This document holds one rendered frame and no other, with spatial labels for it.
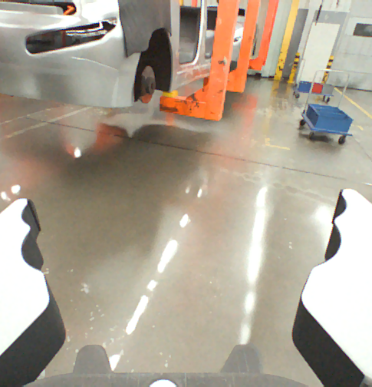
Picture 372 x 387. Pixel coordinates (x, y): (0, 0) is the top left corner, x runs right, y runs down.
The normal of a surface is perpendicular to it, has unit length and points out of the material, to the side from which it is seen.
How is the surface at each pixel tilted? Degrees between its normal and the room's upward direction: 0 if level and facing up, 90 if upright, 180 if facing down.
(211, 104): 90
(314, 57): 90
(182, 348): 0
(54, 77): 99
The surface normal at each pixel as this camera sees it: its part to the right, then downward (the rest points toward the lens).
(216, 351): 0.09, -0.85
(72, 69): 0.19, 0.53
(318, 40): -0.28, 0.47
